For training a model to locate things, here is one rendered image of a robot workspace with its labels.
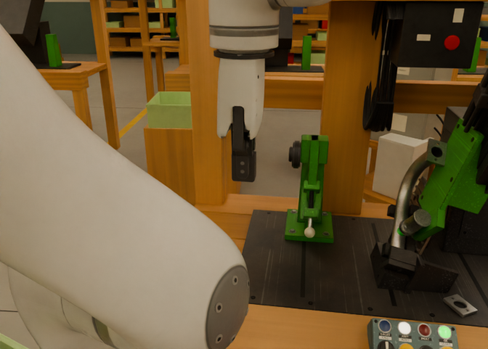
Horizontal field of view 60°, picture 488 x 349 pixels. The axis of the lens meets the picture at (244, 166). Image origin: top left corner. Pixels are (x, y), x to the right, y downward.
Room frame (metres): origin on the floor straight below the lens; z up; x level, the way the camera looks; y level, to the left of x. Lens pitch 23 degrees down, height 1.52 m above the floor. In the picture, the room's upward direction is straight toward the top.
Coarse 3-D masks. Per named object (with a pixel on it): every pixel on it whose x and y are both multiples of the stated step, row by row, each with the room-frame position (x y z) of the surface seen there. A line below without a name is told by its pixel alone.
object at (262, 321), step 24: (264, 312) 0.70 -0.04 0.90; (288, 312) 0.70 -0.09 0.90; (312, 312) 0.70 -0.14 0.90; (240, 336) 0.63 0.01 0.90; (264, 336) 0.63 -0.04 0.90; (288, 336) 0.63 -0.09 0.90; (312, 336) 0.63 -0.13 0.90; (336, 336) 0.63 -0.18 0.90; (360, 336) 0.63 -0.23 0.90; (480, 336) 0.63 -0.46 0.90
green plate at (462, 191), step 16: (448, 144) 0.86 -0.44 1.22; (464, 144) 0.79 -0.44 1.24; (480, 144) 0.77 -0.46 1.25; (448, 160) 0.82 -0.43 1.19; (464, 160) 0.76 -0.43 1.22; (432, 176) 0.86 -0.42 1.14; (448, 176) 0.79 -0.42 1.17; (464, 176) 0.77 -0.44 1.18; (432, 192) 0.82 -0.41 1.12; (448, 192) 0.76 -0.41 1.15; (464, 192) 0.77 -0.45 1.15; (480, 192) 0.76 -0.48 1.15; (432, 208) 0.79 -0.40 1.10; (464, 208) 0.77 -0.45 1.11; (480, 208) 0.76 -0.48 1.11
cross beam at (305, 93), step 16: (272, 80) 1.28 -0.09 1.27; (288, 80) 1.27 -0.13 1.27; (304, 80) 1.26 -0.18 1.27; (320, 80) 1.26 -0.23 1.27; (400, 80) 1.26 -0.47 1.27; (272, 96) 1.27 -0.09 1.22; (288, 96) 1.27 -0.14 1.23; (304, 96) 1.26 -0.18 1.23; (320, 96) 1.25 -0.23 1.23; (400, 96) 1.22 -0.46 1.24; (416, 96) 1.21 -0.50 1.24; (432, 96) 1.21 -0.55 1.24; (448, 96) 1.20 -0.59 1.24; (464, 96) 1.20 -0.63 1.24; (400, 112) 1.22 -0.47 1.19; (416, 112) 1.21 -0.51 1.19; (432, 112) 1.21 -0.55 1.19
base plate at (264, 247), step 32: (256, 224) 1.06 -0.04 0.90; (352, 224) 1.06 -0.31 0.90; (384, 224) 1.06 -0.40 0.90; (256, 256) 0.90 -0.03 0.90; (288, 256) 0.90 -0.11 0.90; (320, 256) 0.90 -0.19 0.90; (352, 256) 0.90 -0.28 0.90; (448, 256) 0.90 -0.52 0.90; (480, 256) 0.90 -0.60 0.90; (256, 288) 0.77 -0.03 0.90; (288, 288) 0.77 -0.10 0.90; (320, 288) 0.77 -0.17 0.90; (352, 288) 0.77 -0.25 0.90; (480, 288) 0.77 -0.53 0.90; (416, 320) 0.68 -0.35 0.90; (448, 320) 0.67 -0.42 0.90; (480, 320) 0.67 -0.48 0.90
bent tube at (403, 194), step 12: (432, 144) 0.86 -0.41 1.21; (444, 144) 0.86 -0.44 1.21; (420, 156) 0.89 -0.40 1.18; (432, 156) 0.84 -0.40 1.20; (444, 156) 0.84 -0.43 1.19; (420, 168) 0.89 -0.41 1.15; (408, 180) 0.91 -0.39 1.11; (408, 192) 0.90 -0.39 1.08; (396, 204) 0.90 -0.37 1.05; (408, 204) 0.89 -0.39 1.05; (396, 216) 0.87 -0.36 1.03; (396, 228) 0.84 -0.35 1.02; (396, 240) 0.82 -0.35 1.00
